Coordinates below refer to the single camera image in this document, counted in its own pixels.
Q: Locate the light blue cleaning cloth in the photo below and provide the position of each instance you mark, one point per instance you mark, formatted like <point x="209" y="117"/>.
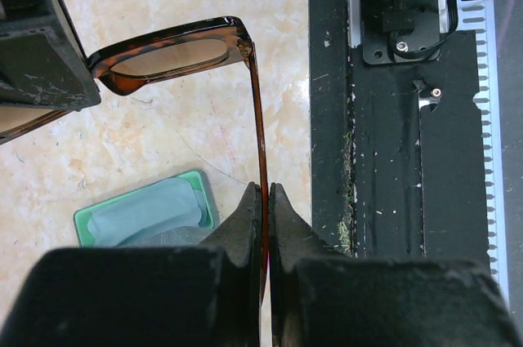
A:
<point x="147" y="216"/>

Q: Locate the grey-blue glasses case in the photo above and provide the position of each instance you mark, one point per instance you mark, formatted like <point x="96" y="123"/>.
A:
<point x="143" y="212"/>

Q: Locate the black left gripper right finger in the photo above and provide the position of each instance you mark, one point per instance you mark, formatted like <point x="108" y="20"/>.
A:
<point x="320" y="297"/>

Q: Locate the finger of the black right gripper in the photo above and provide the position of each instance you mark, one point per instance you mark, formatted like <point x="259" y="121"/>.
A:
<point x="43" y="64"/>

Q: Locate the brown sunglasses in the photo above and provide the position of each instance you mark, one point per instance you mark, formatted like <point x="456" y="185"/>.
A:
<point x="170" y="213"/>

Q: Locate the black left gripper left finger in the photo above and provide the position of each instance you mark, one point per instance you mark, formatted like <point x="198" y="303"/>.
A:
<point x="203" y="295"/>

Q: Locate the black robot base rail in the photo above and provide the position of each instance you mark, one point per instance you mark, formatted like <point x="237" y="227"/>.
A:
<point x="403" y="164"/>

